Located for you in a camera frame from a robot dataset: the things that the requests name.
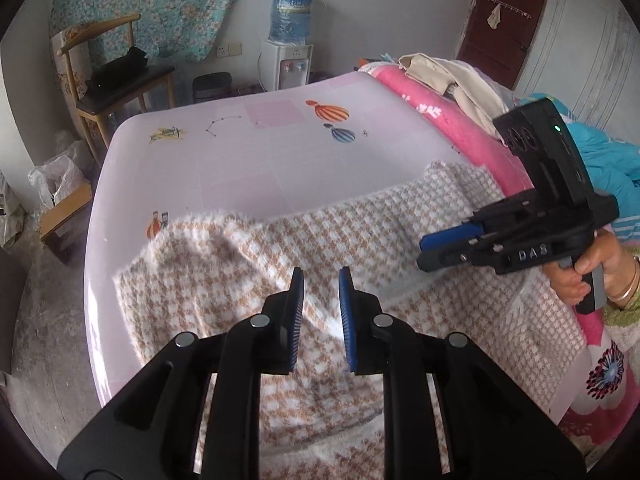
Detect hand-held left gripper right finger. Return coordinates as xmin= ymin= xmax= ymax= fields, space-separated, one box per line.
xmin=338 ymin=265 xmax=587 ymax=480

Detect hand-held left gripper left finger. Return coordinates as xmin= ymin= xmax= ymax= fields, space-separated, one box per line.
xmin=57 ymin=267 xmax=306 ymax=480

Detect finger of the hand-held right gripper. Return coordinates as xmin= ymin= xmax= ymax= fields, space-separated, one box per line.
xmin=417 ymin=240 xmax=497 ymax=274
xmin=418 ymin=202 xmax=527 ymax=254

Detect beige white houndstooth coat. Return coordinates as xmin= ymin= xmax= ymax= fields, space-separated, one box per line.
xmin=115 ymin=160 xmax=589 ymax=480

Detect person's right forearm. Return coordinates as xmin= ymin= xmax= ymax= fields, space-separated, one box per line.
xmin=602 ymin=244 xmax=640 ymax=332

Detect cream clothes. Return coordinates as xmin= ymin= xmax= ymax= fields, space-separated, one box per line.
xmin=397 ymin=52 xmax=512 ymax=142

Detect black clothes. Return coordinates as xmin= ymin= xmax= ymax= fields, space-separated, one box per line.
xmin=84 ymin=45 xmax=150 ymax=94

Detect person's right hand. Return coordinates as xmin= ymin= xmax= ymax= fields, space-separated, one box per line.
xmin=542 ymin=230 xmax=626 ymax=307

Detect pink floral blanket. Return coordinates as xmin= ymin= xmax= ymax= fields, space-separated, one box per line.
xmin=357 ymin=57 xmax=640 ymax=462

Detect gold bangle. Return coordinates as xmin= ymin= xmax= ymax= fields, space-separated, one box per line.
xmin=606 ymin=255 xmax=640 ymax=306

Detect white wardrobe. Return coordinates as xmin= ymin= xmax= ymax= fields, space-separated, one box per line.
xmin=514 ymin=0 xmax=640 ymax=142

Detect brown door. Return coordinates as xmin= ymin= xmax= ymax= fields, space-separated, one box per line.
xmin=454 ymin=0 xmax=552 ymax=92

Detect white water dispenser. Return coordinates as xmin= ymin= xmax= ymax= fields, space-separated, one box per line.
xmin=259 ymin=40 xmax=315 ymax=94

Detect cardboard box on floor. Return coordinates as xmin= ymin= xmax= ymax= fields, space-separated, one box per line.
xmin=38 ymin=179 xmax=95 ymax=264

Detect white plastic bag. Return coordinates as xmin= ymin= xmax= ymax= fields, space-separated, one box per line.
xmin=27 ymin=139 xmax=94 ymax=212

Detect black trash bin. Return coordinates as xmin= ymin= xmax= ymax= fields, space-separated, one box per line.
xmin=192 ymin=72 xmax=234 ymax=106

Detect wooden chair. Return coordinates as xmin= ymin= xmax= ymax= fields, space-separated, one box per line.
xmin=59 ymin=12 xmax=177 ymax=149

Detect floral printed cardboard box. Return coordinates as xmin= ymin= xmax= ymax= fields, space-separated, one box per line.
xmin=50 ymin=27 xmax=92 ymax=97

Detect wall hook rack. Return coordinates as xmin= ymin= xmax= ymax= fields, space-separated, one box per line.
xmin=487 ymin=0 xmax=531 ymax=19

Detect teal floral wall cloth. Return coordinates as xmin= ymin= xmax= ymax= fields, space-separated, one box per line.
xmin=50 ymin=0 xmax=262 ymax=64

